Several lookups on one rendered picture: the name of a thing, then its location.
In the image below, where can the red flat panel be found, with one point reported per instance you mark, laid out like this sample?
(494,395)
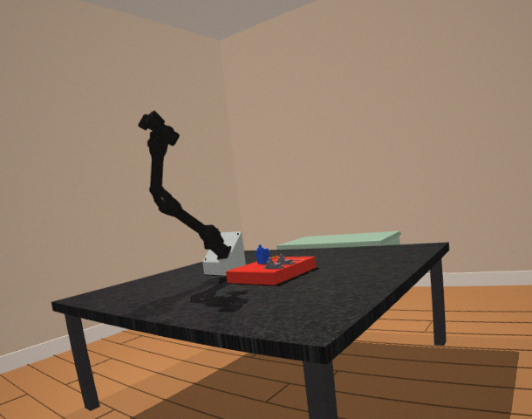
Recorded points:
(275,271)

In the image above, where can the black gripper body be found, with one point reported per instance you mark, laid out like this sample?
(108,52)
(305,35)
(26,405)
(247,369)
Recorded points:
(144,127)

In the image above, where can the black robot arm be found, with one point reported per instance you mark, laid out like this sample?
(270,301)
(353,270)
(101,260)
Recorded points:
(168,205)

